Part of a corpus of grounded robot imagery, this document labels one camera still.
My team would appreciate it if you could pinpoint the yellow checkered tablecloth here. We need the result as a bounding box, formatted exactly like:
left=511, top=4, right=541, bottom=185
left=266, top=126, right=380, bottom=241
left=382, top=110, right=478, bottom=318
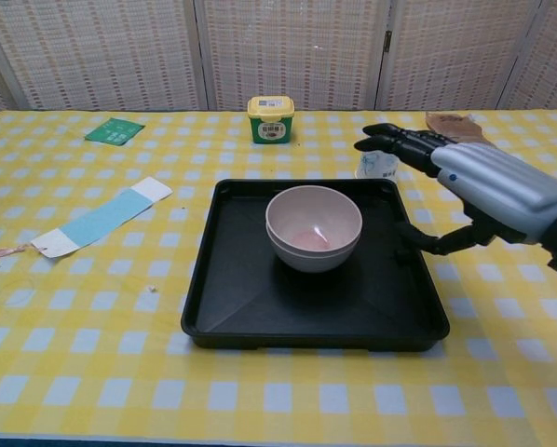
left=0, top=109, right=557, bottom=443

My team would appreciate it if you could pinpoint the black square plastic tray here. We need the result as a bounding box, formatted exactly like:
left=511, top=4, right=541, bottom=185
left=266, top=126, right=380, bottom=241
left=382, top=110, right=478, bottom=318
left=180, top=178, right=451, bottom=353

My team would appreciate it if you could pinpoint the blue and white paper bookmark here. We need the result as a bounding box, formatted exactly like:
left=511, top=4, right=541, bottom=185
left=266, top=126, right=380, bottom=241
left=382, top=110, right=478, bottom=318
left=30, top=176, right=174, bottom=259

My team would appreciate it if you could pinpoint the green flat packet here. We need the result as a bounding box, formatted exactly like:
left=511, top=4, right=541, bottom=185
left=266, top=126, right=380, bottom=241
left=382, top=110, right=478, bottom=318
left=83, top=116, right=147, bottom=147

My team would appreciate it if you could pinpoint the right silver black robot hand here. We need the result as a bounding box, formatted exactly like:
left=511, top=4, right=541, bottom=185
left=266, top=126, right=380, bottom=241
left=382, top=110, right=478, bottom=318
left=354, top=122, right=557, bottom=258

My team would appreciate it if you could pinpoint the pink tassel string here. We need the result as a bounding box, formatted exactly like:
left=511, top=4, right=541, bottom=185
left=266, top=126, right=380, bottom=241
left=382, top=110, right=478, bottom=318
left=0, top=243, right=38, bottom=264

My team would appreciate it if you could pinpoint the green tub with yellow lid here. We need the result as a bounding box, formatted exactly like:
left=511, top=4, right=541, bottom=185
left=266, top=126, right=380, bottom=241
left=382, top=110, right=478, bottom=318
left=247, top=95, right=296, bottom=144

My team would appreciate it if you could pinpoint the white woven folding screen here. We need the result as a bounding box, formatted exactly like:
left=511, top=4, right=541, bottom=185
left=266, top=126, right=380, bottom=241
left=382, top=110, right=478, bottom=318
left=0, top=0, right=557, bottom=112

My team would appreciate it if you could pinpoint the white blue paper cup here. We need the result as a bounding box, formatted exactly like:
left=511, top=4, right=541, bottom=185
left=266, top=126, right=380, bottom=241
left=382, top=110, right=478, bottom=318
left=355, top=148, right=399, bottom=181

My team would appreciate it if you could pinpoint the beige plastic bowl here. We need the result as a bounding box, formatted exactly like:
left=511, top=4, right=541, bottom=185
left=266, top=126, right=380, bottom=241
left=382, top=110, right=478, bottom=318
left=265, top=222, right=360, bottom=275
left=265, top=184, right=364, bottom=253

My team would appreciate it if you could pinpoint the brown snack package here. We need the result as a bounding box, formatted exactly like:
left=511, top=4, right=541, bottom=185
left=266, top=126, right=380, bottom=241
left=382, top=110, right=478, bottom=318
left=424, top=111, right=497, bottom=148

